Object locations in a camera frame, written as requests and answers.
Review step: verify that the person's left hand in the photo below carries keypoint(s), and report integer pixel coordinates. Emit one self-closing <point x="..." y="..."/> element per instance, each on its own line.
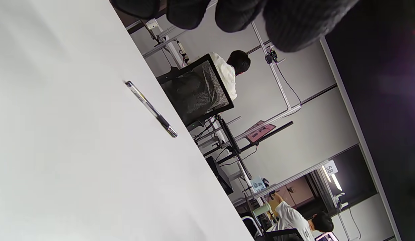
<point x="294" y="23"/>

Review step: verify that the pink flat board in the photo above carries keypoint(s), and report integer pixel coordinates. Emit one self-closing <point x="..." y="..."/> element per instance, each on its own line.
<point x="261" y="131"/>

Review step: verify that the white power strip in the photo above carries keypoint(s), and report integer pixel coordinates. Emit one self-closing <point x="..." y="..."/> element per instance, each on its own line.
<point x="182" y="50"/>

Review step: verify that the black desk top edge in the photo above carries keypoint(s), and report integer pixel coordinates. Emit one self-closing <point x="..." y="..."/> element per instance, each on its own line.
<point x="261" y="139"/>

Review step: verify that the black mesh office chair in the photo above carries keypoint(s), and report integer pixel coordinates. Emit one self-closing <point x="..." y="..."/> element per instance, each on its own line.
<point x="194" y="90"/>

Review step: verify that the small white mounted device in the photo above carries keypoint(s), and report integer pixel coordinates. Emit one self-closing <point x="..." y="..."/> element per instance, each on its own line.
<point x="152" y="24"/>

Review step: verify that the white number sign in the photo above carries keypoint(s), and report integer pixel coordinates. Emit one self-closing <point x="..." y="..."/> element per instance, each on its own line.
<point x="330" y="167"/>

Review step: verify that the long ceiling lamp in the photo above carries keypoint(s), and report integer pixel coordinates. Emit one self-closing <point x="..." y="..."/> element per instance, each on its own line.
<point x="335" y="180"/>

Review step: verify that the blue white paper label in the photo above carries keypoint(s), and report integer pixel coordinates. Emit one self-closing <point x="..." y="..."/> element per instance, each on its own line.
<point x="257" y="184"/>

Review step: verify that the clear black ballpoint pen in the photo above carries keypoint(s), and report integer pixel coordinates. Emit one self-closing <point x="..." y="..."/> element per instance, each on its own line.
<point x="150" y="107"/>

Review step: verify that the black monitor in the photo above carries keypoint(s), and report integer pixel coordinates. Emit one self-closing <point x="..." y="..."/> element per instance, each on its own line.
<point x="220" y="175"/>

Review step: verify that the pale green stool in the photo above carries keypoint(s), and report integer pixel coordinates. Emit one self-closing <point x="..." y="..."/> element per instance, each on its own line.
<point x="261" y="210"/>

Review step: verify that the black office chair back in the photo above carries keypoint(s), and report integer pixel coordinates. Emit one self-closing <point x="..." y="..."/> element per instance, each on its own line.
<point x="282" y="235"/>

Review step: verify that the pink lit screen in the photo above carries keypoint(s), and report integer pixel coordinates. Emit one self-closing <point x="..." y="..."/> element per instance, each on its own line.
<point x="326" y="237"/>

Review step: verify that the black mounted camera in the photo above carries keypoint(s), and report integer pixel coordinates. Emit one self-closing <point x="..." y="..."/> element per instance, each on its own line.
<point x="271" y="56"/>

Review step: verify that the aluminium frame rig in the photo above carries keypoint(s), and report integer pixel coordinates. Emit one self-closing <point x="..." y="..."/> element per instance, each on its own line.
<point x="277" y="83"/>

